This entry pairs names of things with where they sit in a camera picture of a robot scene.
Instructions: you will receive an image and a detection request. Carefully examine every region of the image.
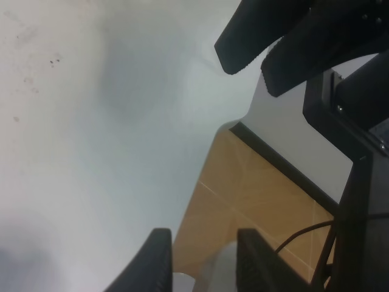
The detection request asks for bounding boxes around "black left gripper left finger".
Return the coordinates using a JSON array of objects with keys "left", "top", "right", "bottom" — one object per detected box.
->
[{"left": 106, "top": 228, "right": 173, "bottom": 292}]

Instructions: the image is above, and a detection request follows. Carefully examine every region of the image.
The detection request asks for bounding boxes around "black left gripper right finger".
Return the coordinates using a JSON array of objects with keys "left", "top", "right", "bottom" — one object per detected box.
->
[{"left": 236, "top": 229, "right": 307, "bottom": 291}]

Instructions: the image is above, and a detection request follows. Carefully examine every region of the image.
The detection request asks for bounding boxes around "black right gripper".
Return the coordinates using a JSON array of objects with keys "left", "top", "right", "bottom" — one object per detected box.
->
[{"left": 261, "top": 1, "right": 388, "bottom": 158}]

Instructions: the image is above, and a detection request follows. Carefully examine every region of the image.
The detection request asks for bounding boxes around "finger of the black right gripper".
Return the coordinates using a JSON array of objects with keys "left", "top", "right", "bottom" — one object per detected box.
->
[{"left": 215, "top": 0, "right": 313, "bottom": 75}]

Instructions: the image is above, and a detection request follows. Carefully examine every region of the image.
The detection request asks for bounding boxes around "black cable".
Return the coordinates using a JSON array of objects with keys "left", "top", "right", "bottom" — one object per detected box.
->
[{"left": 274, "top": 212, "right": 389, "bottom": 292}]

